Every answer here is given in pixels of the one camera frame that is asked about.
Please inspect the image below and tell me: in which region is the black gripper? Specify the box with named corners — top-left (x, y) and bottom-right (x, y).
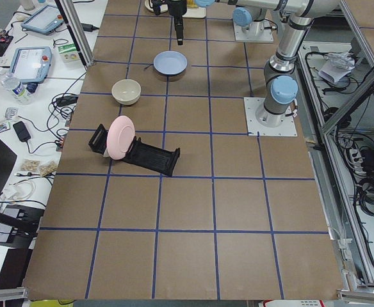
top-left (168, 0), bottom-right (187, 45)

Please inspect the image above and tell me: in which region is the blue plate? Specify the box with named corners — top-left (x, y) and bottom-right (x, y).
top-left (153, 51), bottom-right (188, 76)

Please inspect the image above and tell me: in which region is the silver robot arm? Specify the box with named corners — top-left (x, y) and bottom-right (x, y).
top-left (224, 0), bottom-right (339, 128)
top-left (232, 6), bottom-right (272, 35)

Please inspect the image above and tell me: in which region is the white round plate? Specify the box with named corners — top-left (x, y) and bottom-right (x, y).
top-left (144, 0), bottom-right (168, 13)

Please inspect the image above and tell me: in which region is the pink plate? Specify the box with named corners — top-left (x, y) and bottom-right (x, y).
top-left (106, 116), bottom-right (135, 160)

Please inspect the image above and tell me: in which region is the white rectangular tray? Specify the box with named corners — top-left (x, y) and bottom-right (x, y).
top-left (183, 0), bottom-right (206, 19)

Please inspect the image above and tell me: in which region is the cream bowl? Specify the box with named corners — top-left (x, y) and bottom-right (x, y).
top-left (111, 79), bottom-right (142, 106)

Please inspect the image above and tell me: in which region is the green white box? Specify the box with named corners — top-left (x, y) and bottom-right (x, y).
top-left (58, 43), bottom-right (80, 63)

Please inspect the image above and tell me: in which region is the far teach pendant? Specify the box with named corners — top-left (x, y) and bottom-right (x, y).
top-left (21, 5), bottom-right (63, 35)

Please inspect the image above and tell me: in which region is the teach pendant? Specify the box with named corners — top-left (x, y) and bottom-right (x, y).
top-left (21, 5), bottom-right (63, 35)
top-left (10, 47), bottom-right (53, 84)

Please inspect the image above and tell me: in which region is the black dish rack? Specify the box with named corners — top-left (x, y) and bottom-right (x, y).
top-left (88, 124), bottom-right (181, 177)

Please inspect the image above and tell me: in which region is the near teach pendant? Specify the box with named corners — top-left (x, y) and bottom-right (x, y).
top-left (10, 47), bottom-right (53, 84)

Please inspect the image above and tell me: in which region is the plastic water bottle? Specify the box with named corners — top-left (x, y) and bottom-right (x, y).
top-left (0, 71), bottom-right (31, 105)

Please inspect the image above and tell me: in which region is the black power adapter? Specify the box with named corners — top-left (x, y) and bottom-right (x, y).
top-left (13, 121), bottom-right (31, 142)

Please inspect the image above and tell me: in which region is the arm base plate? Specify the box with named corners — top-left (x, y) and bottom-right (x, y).
top-left (244, 97), bottom-right (297, 137)
top-left (233, 19), bottom-right (274, 43)

